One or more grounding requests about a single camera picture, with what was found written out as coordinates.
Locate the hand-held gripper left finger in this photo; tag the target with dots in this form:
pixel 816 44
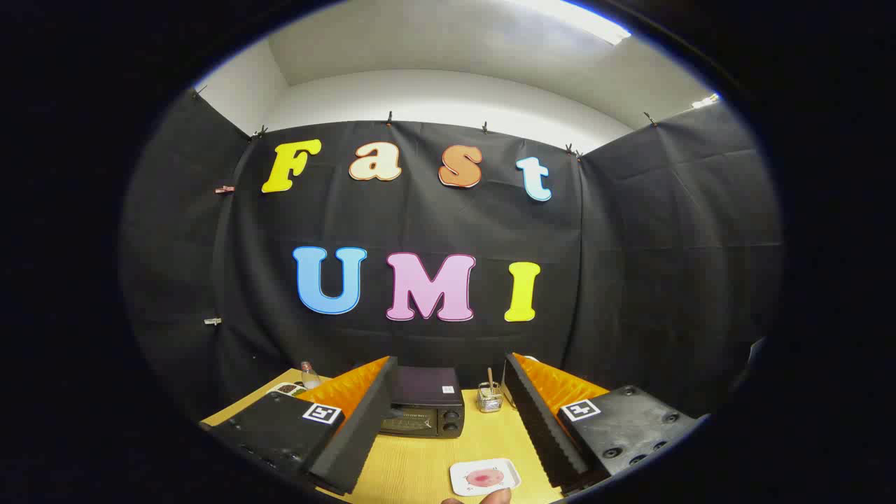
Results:
pixel 364 427

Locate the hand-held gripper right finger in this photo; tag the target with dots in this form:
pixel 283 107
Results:
pixel 539 427

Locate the white square plate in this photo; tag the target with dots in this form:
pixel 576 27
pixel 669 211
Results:
pixel 505 467

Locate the black toaster oven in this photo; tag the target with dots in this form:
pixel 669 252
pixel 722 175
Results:
pixel 427 392

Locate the pink round food slice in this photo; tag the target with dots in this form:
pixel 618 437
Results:
pixel 485 478

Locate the wooden stick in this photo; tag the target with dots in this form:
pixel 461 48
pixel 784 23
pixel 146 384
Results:
pixel 491 378

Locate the clear plastic bottle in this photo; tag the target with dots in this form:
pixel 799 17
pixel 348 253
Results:
pixel 309 378

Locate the small white snack tray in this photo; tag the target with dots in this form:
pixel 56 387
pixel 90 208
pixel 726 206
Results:
pixel 287 389

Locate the black backdrop cloth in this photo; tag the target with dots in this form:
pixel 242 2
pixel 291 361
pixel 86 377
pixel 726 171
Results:
pixel 616 266

